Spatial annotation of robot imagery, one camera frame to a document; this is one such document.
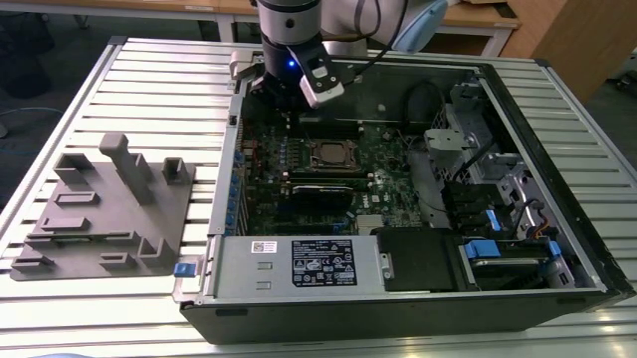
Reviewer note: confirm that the silver CPU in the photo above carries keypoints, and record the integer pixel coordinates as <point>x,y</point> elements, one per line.
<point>334,153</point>

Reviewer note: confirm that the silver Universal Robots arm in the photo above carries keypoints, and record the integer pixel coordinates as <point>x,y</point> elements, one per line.
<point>289,18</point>

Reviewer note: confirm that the CPU socket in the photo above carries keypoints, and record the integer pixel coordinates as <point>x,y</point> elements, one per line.
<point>315,168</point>

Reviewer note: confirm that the black graphics card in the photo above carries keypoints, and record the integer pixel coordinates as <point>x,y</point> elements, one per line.
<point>318,201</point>

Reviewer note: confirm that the green motherboard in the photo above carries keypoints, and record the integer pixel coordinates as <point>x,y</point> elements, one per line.
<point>393,186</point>

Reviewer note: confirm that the small silver heatsink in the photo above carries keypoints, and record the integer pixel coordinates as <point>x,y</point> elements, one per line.
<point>370,220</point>

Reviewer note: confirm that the black drive bay block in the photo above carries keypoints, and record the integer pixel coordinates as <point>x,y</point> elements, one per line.
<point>462,201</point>

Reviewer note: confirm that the grey parts rack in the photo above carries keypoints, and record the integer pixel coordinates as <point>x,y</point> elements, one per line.
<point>114,223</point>

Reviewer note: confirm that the silver power supply unit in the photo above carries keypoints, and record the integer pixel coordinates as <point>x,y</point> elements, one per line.
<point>239,268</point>

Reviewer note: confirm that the blue case latch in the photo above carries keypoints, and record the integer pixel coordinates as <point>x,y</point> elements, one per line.
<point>185,270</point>

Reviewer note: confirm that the black plastic shroud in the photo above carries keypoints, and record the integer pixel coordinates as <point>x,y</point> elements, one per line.
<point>418,261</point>

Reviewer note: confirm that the blue plastic drive tab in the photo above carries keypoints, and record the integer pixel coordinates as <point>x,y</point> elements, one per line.
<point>492,220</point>

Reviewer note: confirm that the hard disk in blue carrier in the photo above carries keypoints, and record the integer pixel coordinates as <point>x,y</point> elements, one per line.
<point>482,249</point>

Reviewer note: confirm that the wooden cabinet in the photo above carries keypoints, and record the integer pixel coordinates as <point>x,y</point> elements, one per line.
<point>587,37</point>

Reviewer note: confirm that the black open PC case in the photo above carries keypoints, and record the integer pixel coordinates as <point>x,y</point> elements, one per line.
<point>349,324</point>

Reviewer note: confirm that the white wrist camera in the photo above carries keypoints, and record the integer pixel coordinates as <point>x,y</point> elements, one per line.
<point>321,84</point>

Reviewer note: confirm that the grey metal bracket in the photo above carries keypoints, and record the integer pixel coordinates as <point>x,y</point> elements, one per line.
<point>448,143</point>

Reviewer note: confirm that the wooden desk white frame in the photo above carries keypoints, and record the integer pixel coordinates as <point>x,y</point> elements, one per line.
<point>99,4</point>
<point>488,23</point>

